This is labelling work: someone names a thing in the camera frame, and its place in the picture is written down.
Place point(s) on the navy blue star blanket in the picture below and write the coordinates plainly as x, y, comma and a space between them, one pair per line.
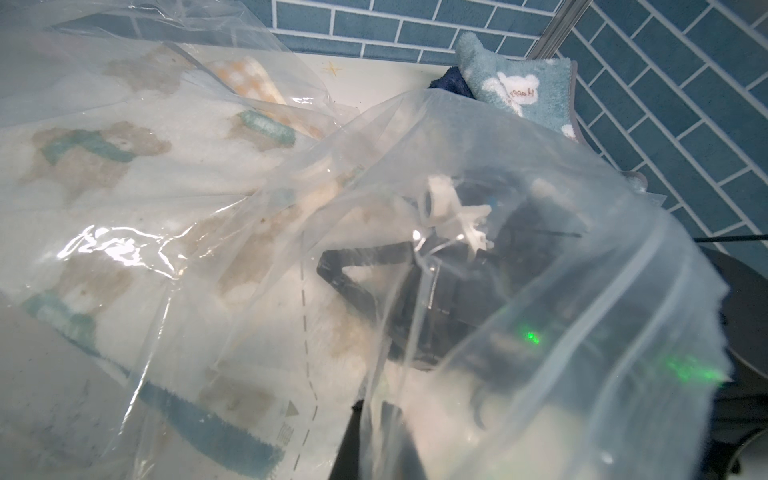
453, 81

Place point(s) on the clear plastic vacuum bag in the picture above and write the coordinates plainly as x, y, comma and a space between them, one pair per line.
209, 272

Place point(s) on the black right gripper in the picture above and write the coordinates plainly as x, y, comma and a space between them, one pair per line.
430, 291

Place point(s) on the white bear print blanket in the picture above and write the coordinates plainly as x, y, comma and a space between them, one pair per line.
161, 317

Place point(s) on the light blue bear blanket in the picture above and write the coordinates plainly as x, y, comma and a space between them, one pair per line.
541, 91

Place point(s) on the aluminium corner post right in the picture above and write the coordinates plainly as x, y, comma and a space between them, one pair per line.
568, 13

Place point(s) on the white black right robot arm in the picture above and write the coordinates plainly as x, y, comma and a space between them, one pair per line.
738, 360

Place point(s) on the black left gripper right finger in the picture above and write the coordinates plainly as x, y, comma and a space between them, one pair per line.
400, 458

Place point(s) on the orange checked blanket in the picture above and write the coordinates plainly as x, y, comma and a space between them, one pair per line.
248, 78

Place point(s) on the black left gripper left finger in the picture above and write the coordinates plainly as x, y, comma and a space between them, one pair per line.
347, 463

